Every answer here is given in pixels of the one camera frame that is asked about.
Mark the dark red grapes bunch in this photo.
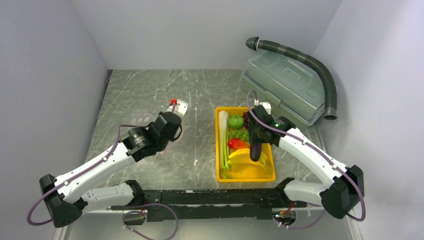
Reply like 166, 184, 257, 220
241, 112, 249, 130

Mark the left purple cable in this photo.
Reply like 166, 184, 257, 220
26, 102, 178, 227

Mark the celery stalk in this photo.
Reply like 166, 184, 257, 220
218, 111, 230, 178

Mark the green grapes bunch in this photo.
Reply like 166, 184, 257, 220
229, 129, 249, 143

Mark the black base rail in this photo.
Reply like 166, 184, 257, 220
111, 188, 307, 222

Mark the clear lidded storage box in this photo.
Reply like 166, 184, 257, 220
240, 51, 325, 129

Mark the yellow plastic tray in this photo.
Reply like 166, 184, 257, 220
214, 106, 276, 183

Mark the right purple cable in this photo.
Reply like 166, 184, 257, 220
246, 89, 367, 223

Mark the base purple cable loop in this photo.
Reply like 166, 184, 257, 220
121, 203, 180, 240

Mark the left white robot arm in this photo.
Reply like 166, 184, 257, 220
39, 109, 185, 228

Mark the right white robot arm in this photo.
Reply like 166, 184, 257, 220
247, 105, 366, 222

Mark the red pepper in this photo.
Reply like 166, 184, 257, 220
227, 138, 250, 150

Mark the yellow banana bunch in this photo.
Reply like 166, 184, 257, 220
227, 148, 272, 175

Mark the green artichoke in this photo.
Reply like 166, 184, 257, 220
228, 114, 245, 130

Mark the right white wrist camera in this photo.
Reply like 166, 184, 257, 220
253, 98, 272, 115

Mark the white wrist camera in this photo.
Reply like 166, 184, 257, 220
253, 98, 272, 115
163, 98, 189, 119

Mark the grey corrugated hose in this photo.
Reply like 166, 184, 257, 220
245, 36, 339, 121

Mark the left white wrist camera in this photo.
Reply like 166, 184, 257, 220
163, 98, 189, 119

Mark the clear pink zip top bag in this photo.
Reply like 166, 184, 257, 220
121, 99, 189, 159

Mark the purple eggplant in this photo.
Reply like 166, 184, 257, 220
249, 142, 262, 162

